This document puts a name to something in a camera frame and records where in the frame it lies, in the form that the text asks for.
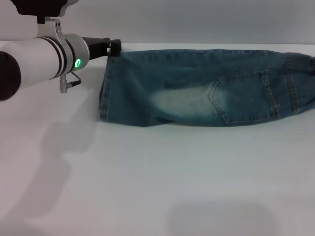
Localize blue denim shorts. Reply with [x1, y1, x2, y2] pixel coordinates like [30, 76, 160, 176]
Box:
[98, 49, 315, 128]

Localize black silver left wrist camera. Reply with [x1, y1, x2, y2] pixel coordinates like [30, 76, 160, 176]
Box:
[11, 0, 67, 38]

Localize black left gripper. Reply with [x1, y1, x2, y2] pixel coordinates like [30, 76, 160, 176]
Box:
[82, 36, 123, 62]

